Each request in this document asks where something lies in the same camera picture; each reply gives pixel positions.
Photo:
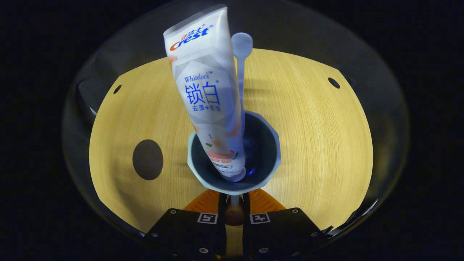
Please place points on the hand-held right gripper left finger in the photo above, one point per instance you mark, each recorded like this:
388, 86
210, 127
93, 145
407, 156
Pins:
188, 232

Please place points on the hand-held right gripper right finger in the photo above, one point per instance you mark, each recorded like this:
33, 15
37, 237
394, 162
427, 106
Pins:
282, 232

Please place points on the white toothpaste tube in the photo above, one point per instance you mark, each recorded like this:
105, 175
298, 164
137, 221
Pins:
203, 90

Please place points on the white toothbrush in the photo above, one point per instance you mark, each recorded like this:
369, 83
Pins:
241, 45

